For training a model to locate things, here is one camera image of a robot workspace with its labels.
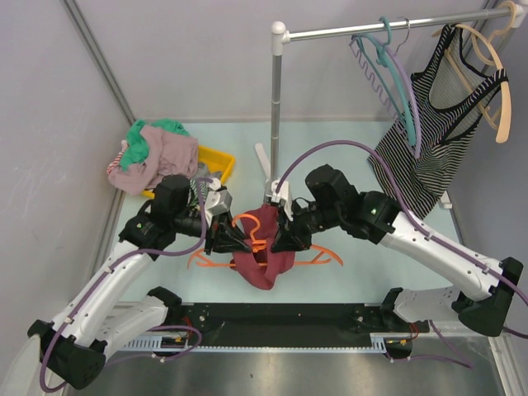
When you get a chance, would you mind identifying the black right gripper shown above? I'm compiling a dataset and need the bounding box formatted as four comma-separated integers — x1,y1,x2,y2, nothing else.
271,199,342,252

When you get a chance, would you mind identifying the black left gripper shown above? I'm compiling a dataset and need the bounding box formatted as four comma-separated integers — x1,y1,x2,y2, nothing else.
172,208,252,255

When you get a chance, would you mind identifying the orange plastic hanger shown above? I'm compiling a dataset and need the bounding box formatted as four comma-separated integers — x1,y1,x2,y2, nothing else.
186,213,344,269

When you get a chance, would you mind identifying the maroon tank top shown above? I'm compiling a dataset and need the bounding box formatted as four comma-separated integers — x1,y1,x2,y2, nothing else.
232,204,295,290

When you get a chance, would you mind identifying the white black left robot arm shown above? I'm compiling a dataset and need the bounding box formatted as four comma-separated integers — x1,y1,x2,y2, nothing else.
28,175,251,393

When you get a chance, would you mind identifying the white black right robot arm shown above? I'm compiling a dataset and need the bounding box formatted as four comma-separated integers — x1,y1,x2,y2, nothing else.
268,165,523,337

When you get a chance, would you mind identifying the lilac plastic hanger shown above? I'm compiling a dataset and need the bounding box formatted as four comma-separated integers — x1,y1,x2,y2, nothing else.
349,16,422,159

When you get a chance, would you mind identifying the black white striped tank top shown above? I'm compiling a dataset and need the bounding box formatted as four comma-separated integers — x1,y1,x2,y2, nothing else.
368,25,508,219

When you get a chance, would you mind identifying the teal plastic hanger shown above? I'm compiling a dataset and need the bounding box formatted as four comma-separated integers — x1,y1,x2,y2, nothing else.
358,16,417,146

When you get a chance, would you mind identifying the beige wooden hanger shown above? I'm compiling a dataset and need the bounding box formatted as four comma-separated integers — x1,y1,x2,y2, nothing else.
431,0,518,144

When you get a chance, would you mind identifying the green white striped garment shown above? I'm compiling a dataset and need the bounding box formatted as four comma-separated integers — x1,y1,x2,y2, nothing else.
189,177,214,210

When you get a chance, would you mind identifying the grey garment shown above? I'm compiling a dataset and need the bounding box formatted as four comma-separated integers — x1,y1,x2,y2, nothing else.
194,162,223,179

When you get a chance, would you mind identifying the yellow plastic bin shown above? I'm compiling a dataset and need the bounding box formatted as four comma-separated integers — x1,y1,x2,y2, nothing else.
127,140,235,195

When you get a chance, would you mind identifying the mauve pink garment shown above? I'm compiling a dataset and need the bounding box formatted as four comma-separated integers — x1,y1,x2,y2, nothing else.
108,125,199,196

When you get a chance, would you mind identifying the red white striped garment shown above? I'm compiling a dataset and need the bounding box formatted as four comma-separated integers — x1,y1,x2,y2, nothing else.
106,139,129,175

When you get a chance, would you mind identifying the silver white clothes rack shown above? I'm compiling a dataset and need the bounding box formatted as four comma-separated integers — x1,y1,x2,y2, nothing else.
257,1,527,203

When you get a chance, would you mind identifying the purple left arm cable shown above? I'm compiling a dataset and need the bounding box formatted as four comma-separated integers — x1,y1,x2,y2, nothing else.
40,177,215,393

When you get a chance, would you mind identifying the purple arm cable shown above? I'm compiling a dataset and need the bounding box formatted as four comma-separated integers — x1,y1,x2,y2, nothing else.
40,177,215,393
274,139,528,309

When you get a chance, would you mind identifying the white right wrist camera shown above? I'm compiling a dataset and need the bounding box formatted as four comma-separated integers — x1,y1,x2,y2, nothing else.
263,179,293,220

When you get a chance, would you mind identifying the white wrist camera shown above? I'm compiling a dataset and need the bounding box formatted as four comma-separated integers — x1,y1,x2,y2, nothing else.
196,177,234,226
263,179,293,220

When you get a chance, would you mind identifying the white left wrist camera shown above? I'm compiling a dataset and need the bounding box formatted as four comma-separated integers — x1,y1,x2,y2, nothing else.
196,177,234,226

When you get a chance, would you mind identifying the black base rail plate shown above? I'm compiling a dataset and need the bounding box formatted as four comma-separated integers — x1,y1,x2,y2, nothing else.
167,303,416,348

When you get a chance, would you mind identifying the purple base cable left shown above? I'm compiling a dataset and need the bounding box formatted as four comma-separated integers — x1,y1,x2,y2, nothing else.
150,321,205,363

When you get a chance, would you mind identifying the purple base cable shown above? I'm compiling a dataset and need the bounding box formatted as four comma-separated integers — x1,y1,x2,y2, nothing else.
385,321,474,370
150,321,205,363

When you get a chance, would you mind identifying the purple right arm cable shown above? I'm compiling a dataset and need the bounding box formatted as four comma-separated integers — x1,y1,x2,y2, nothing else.
274,139,528,309

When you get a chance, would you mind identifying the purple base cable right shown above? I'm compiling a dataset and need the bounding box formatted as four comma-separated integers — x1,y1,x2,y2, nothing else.
385,321,474,370

